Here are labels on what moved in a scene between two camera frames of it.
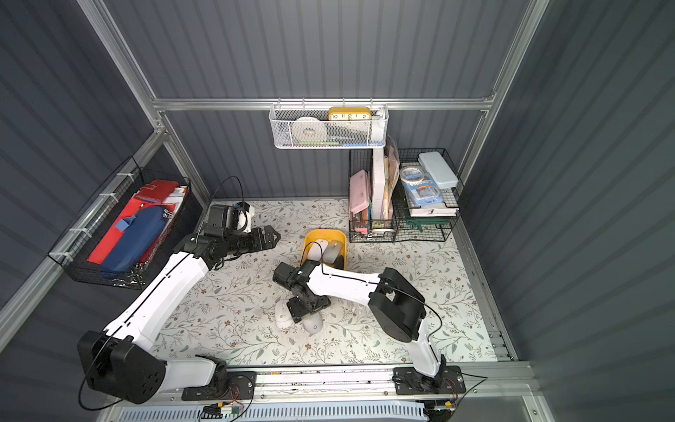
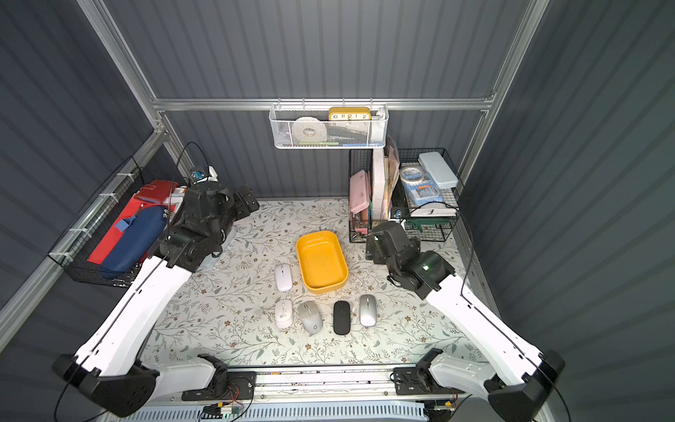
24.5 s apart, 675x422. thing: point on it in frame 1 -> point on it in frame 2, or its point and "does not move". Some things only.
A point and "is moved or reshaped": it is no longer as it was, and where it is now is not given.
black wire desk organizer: x=403 y=195 does not move
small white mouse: x=284 y=317 does not move
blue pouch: x=140 y=232 does not move
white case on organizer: x=438 y=170 does not move
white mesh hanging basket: x=329 y=126 does not move
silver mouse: x=332 y=251 -> x=367 y=309
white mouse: x=316 y=251 is moved or reshaped
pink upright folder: x=391 y=171 does not move
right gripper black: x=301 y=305 -> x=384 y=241
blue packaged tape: x=421 y=186 does not move
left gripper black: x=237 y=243 -> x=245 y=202
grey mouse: x=312 y=323 does not move
